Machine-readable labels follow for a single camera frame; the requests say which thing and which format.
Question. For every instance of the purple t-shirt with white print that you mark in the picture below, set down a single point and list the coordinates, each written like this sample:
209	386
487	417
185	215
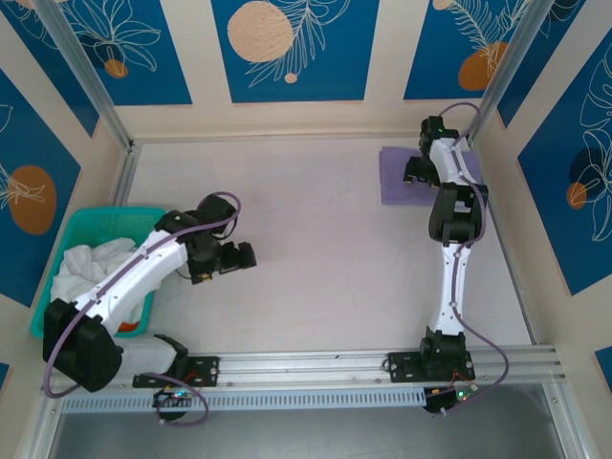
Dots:
397	191

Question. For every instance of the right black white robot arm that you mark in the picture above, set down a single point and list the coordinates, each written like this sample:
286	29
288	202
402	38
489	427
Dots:
454	215

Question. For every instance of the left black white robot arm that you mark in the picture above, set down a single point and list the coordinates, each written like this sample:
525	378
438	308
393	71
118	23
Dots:
81	354

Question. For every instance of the orange t-shirt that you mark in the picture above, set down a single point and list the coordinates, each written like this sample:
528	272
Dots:
129	327

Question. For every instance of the teal plastic basket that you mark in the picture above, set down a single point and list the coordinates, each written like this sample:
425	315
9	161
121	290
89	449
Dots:
95	220

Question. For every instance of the steel sheet shelf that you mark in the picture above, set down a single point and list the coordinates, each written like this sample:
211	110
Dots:
306	437

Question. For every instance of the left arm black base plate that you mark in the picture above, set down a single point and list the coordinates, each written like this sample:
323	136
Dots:
210	370

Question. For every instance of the blue floral wall panel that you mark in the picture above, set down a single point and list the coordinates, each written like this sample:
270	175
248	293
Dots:
28	143
564	52
167	48
334	48
52	57
564	191
430	48

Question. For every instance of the aluminium frame post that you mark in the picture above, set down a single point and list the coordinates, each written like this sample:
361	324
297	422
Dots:
86	72
507	76

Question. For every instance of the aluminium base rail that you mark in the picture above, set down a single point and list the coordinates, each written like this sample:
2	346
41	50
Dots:
306	365

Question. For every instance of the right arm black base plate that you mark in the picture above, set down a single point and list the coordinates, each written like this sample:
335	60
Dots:
404	365

